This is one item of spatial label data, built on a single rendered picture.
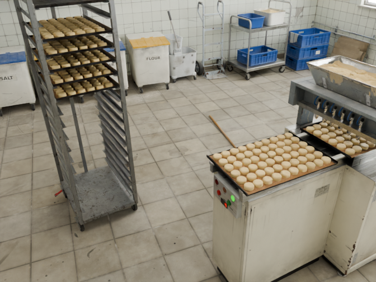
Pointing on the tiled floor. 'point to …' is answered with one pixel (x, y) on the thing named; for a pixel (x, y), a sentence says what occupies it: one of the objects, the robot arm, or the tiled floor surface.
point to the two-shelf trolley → (264, 45)
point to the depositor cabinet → (351, 215)
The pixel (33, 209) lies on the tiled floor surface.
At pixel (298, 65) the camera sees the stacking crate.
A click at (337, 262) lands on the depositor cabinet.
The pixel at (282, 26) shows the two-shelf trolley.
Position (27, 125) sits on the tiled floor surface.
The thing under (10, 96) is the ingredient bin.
